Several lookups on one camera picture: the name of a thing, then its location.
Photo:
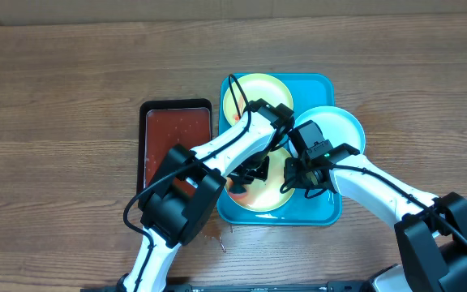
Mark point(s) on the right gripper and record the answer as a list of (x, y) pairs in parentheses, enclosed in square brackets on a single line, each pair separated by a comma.
[(297, 168)]

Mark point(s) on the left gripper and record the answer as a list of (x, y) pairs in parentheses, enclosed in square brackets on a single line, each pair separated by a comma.
[(263, 172)]

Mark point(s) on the green and orange sponge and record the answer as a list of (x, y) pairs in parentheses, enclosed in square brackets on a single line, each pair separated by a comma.
[(236, 191)]

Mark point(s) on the yellow-green plate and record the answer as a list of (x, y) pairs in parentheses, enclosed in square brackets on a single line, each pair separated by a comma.
[(255, 86), (263, 196)]

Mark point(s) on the light blue plate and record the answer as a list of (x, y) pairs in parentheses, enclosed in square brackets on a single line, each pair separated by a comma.
[(336, 125)]

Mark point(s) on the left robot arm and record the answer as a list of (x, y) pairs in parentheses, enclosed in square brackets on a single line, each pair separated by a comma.
[(175, 206)]

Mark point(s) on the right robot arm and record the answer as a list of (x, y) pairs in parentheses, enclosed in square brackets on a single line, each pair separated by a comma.
[(431, 231)]

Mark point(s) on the blue plastic tray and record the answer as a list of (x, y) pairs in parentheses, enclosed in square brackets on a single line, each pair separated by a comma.
[(308, 90)]

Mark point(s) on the black tray with red water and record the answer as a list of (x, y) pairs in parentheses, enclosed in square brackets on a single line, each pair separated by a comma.
[(163, 124)]

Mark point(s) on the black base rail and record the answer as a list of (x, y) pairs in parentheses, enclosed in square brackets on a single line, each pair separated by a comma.
[(331, 286)]

